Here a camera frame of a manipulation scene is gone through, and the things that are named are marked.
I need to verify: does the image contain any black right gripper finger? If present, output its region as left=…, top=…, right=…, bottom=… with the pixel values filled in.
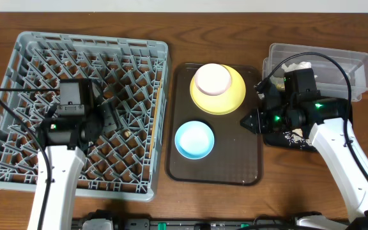
left=240, top=119, right=261, bottom=134
left=240, top=109, right=259, bottom=123

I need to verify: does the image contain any colourful snack wrapper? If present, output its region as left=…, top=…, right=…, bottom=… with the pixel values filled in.
left=274, top=79, right=285, bottom=91

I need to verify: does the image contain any white paper napkin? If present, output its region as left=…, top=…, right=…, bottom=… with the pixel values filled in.
left=281, top=61, right=312, bottom=72

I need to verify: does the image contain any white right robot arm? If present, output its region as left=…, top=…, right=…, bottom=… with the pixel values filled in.
left=240, top=68, right=368, bottom=220

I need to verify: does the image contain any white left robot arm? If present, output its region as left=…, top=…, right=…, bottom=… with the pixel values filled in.
left=28, top=79, right=118, bottom=229

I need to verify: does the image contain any grey dishwasher rack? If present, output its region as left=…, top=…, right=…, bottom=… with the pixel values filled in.
left=0, top=31, right=171, bottom=202

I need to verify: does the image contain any black waste tray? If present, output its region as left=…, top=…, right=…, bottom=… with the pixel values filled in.
left=263, top=98, right=353, bottom=152

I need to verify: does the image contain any clear plastic waste bin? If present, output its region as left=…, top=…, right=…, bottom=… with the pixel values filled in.
left=262, top=43, right=368, bottom=102

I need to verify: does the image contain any small food scrap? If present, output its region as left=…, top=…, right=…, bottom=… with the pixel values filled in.
left=124, top=130, right=132, bottom=137

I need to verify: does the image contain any yellow plate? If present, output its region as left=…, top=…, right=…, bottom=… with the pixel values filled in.
left=190, top=65, right=246, bottom=115

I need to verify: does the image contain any leftover rice food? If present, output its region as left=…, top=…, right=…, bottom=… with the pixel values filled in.
left=284, top=128, right=313, bottom=150

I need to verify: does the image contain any dark brown serving tray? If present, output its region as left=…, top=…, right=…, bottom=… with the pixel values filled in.
left=165, top=63, right=263, bottom=186

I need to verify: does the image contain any light blue bowl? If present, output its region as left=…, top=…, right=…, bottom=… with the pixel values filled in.
left=174, top=121, right=215, bottom=160

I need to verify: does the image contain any wooden chopstick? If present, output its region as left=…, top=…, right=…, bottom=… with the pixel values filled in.
left=149, top=82, right=163, bottom=159

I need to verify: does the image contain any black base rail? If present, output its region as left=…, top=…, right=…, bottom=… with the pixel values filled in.
left=70, top=210, right=350, bottom=230

